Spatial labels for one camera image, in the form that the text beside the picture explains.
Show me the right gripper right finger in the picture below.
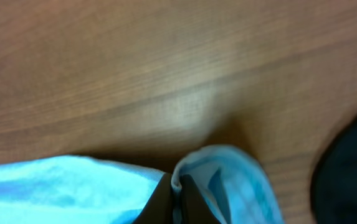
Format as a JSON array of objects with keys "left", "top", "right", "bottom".
[{"left": 179, "top": 175, "right": 220, "bottom": 224}]

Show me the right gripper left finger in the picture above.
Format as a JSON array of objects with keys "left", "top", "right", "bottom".
[{"left": 133, "top": 174, "right": 174, "bottom": 224}]

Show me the light blue printed t-shirt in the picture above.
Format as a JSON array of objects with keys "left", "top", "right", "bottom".
[{"left": 0, "top": 145, "right": 283, "bottom": 224}]

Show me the black t-shirt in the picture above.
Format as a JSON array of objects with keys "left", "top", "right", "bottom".
[{"left": 310, "top": 116, "right": 357, "bottom": 224}]

